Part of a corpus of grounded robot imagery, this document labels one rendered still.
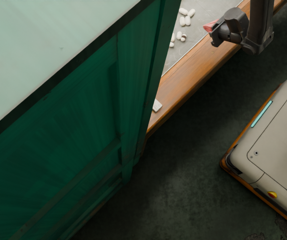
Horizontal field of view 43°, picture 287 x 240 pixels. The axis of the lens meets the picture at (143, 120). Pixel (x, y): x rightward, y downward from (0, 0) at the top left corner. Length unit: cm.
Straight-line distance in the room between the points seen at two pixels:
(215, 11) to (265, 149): 75
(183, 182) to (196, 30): 92
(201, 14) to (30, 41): 129
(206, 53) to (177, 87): 18
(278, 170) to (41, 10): 172
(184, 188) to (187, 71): 86
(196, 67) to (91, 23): 114
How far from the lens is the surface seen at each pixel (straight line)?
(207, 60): 144
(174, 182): 207
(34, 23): 31
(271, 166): 193
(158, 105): 133
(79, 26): 30
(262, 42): 118
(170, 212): 206
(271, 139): 195
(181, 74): 140
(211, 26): 132
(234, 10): 123
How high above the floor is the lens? 205
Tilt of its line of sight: 75 degrees down
